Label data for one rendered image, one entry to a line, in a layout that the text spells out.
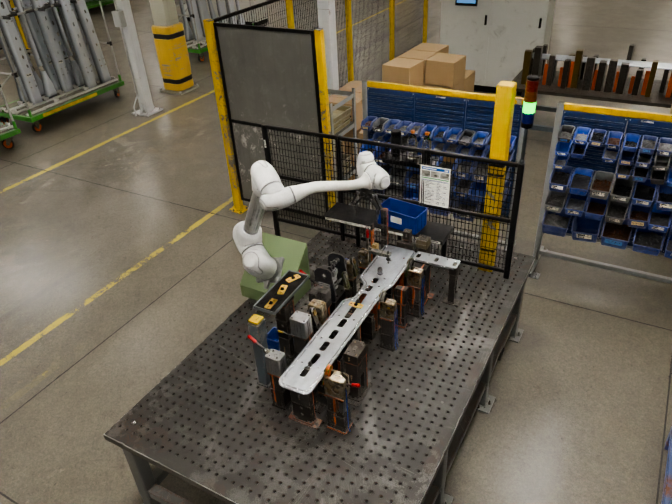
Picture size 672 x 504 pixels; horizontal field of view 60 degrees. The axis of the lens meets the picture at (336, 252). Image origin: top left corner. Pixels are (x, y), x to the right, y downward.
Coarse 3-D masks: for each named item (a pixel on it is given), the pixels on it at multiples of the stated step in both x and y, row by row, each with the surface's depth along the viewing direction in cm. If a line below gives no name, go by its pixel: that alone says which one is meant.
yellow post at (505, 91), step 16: (496, 96) 339; (512, 96) 335; (496, 112) 343; (512, 112) 344; (496, 128) 348; (496, 144) 354; (496, 176) 364; (496, 208) 376; (496, 224) 382; (496, 240) 391
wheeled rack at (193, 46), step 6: (192, 12) 1112; (180, 18) 1204; (252, 18) 1269; (186, 42) 1190; (192, 42) 1202; (198, 42) 1142; (204, 42) 1174; (192, 48) 1159; (198, 48) 1149; (204, 48) 1158; (198, 54) 1166
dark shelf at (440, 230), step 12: (336, 204) 427; (324, 216) 414; (336, 216) 412; (348, 216) 411; (360, 216) 411; (372, 216) 410; (432, 228) 392; (444, 228) 391; (432, 240) 381; (444, 240) 379
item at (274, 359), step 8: (272, 352) 294; (280, 352) 293; (272, 360) 290; (280, 360) 290; (272, 368) 294; (280, 368) 292; (272, 376) 298; (280, 376) 294; (272, 384) 302; (272, 392) 305; (280, 392) 302; (288, 392) 307; (280, 400) 306; (288, 400) 309; (280, 408) 309
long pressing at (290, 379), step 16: (400, 256) 371; (368, 272) 358; (384, 272) 357; (400, 272) 357; (384, 288) 344; (368, 304) 332; (336, 320) 321; (352, 320) 321; (320, 336) 311; (336, 336) 310; (304, 352) 301; (320, 352) 300; (336, 352) 300; (288, 368) 291; (304, 368) 292; (320, 368) 291; (288, 384) 283; (304, 384) 282
